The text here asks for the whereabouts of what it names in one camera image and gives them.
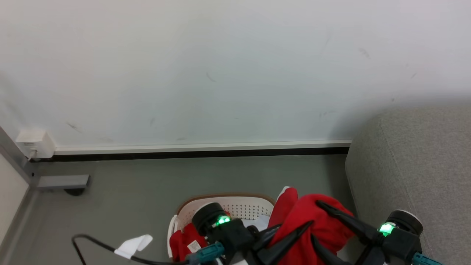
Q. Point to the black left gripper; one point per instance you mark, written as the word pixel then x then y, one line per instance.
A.
pixel 228 232

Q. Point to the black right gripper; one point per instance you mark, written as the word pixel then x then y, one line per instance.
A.
pixel 399 243

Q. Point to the red garment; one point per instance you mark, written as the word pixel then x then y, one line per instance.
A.
pixel 307 209

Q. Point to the white perforated laundry basket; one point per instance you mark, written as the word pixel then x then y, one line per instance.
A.
pixel 243 208

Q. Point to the white cloth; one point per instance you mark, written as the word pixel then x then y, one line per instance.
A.
pixel 257 222

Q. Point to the grey fabric sofa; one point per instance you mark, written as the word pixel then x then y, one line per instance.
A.
pixel 412 165

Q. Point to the white and black baseboard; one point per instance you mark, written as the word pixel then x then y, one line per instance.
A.
pixel 202 150

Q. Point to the white tape tag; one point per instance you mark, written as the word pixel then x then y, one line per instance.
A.
pixel 133 245

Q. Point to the black caster wheel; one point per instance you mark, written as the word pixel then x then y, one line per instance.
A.
pixel 74 191

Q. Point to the beige partition panel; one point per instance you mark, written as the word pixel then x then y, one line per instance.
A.
pixel 9 191

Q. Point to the white wall outlet box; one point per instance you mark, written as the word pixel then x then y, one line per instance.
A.
pixel 35 143

